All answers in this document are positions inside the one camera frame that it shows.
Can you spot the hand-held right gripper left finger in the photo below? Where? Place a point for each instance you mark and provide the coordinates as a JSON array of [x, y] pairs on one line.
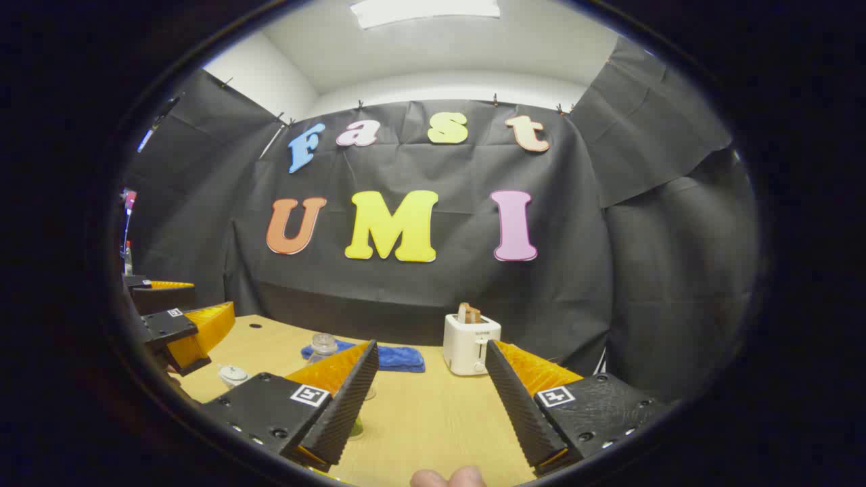
[[338, 419]]

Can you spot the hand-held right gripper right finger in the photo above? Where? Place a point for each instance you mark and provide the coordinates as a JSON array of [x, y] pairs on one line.
[[517, 412]]

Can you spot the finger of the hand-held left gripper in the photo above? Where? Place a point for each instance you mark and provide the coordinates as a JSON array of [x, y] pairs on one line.
[[166, 328], [162, 299]]

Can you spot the clear green label water bottle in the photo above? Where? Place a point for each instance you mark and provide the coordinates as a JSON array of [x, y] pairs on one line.
[[323, 345]]

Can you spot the white teacup lid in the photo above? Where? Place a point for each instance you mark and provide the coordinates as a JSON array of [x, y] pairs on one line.
[[233, 371]]

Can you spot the white teacup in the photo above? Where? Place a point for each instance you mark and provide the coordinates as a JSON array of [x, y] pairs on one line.
[[233, 380]]

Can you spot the red cap plastic bottle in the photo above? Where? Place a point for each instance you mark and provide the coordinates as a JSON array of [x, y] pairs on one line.
[[128, 258]]

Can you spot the white toaster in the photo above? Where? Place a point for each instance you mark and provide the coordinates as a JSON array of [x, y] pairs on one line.
[[465, 348]]

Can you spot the blue towel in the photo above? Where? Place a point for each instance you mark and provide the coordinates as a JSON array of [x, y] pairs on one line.
[[402, 356]]

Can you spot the computer monitor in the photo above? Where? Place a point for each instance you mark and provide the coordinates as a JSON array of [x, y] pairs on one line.
[[128, 203]]

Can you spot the toasted bread slice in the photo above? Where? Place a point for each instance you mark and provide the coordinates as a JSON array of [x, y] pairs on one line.
[[469, 313]]

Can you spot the black backdrop cloth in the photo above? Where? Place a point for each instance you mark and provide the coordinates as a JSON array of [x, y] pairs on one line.
[[440, 291]]

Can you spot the ceiling light panel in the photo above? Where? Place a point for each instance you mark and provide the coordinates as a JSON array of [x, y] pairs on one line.
[[426, 10]]

